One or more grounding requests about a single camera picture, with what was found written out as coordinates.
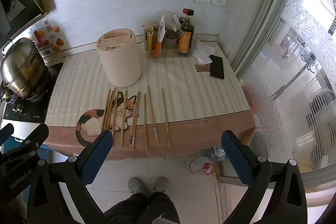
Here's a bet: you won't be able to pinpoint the blue bin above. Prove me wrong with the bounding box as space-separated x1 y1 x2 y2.
37 146 54 161

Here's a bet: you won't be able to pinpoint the brown card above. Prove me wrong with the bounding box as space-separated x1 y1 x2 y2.
194 64 211 73

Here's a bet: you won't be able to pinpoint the brown jar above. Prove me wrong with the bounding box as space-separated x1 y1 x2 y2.
163 29 179 49

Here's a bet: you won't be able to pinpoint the white bowl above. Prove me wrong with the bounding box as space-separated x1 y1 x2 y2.
96 28 142 87

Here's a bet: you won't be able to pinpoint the dark soy sauce bottle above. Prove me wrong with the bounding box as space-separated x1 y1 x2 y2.
178 8 195 57

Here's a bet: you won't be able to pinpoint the yellow box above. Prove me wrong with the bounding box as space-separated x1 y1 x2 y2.
146 26 154 51

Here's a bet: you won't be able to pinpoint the clear condiment organizer tray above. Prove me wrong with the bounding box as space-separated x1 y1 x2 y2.
144 27 198 59

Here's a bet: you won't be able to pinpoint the clear bottle with white cap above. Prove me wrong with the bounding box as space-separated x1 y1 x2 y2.
213 145 227 158

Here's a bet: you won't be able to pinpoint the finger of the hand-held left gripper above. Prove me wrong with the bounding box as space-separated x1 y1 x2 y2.
0 123 15 146
10 123 50 160

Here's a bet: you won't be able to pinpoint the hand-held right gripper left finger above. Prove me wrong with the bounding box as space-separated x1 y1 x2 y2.
26 130 114 224

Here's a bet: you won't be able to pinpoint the person's dark trousers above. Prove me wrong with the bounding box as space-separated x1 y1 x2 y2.
104 191 180 224

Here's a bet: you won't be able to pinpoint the frosted sliding glass door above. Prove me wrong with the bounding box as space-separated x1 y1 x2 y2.
231 0 336 205

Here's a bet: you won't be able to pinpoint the black gas stove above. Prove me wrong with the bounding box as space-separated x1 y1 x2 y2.
0 61 65 125

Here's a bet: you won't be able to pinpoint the white paper napkin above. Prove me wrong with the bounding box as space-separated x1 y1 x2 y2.
193 39 216 63

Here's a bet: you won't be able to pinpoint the row of bamboo chopsticks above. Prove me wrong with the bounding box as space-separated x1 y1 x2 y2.
101 85 171 153

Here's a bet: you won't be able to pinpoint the black smartphone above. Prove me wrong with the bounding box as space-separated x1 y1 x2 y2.
209 54 225 80

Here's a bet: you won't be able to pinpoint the clear plastic bag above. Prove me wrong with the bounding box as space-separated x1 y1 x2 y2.
145 9 180 31

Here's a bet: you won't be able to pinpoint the white seasoning packet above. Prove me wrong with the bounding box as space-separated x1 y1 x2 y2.
157 15 167 42

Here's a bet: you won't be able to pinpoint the slender bamboo chopstick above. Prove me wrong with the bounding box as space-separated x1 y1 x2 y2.
112 89 119 146

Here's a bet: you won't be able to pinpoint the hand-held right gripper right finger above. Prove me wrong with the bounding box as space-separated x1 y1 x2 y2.
221 130 307 224

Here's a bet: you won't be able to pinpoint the stainless steel steamer pot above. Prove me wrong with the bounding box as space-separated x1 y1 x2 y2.
0 38 49 99

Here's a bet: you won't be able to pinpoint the grey slipper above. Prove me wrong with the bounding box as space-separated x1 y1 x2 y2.
153 176 169 193
127 176 144 194

